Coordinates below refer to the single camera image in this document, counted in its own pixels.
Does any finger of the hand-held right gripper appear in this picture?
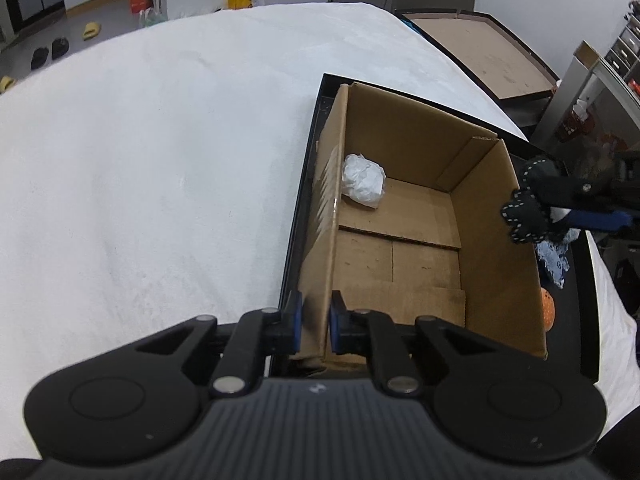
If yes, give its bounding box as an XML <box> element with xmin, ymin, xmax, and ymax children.
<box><xmin>540</xmin><ymin>152</ymin><xmax>640</xmax><ymax>208</ymax></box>
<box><xmin>550</xmin><ymin>205</ymin><xmax>640</xmax><ymax>236</ymax></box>

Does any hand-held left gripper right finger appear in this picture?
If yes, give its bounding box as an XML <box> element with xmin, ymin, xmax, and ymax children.
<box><xmin>328</xmin><ymin>290</ymin><xmax>501</xmax><ymax>396</ymax></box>

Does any black fuzzy clothing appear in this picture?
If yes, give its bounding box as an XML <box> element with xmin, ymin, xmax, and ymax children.
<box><xmin>0</xmin><ymin>459</ymin><xmax>38</xmax><ymax>480</ymax></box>

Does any black shallow tray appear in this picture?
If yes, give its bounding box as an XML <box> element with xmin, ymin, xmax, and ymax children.
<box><xmin>270</xmin><ymin>73</ymin><xmax>601</xmax><ymax>383</ymax></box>

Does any grey-edged black desk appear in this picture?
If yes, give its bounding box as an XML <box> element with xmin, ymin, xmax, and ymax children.
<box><xmin>532</xmin><ymin>40</ymin><xmax>640</xmax><ymax>161</ymax></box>

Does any grey drawer organizer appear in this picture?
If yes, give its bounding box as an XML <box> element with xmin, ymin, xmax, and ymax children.
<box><xmin>605</xmin><ymin>25</ymin><xmax>640</xmax><ymax>78</ymax></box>

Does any brown black-framed board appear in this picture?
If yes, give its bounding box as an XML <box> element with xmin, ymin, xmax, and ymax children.
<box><xmin>392</xmin><ymin>8</ymin><xmax>562</xmax><ymax>108</ymax></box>

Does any brown patterned tray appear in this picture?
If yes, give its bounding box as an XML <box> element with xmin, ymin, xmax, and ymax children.
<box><xmin>572</xmin><ymin>41</ymin><xmax>601</xmax><ymax>73</ymax></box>

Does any brown cardboard box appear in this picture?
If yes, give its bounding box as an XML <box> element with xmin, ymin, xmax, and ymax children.
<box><xmin>291</xmin><ymin>81</ymin><xmax>548</xmax><ymax>368</ymax></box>

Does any burger plush toy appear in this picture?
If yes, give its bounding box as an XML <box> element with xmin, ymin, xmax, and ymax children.
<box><xmin>541</xmin><ymin>287</ymin><xmax>559</xmax><ymax>333</ymax></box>

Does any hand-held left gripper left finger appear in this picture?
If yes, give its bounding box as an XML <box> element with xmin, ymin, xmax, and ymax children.
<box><xmin>127</xmin><ymin>290</ymin><xmax>304</xmax><ymax>396</ymax></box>

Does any blue-grey plush toy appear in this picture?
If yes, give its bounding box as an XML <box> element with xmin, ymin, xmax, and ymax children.
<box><xmin>535</xmin><ymin>227</ymin><xmax>583</xmax><ymax>290</ymax></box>

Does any white crumpled tissue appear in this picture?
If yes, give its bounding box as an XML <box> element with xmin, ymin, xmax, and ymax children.
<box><xmin>341</xmin><ymin>153</ymin><xmax>387</xmax><ymax>209</ymax></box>

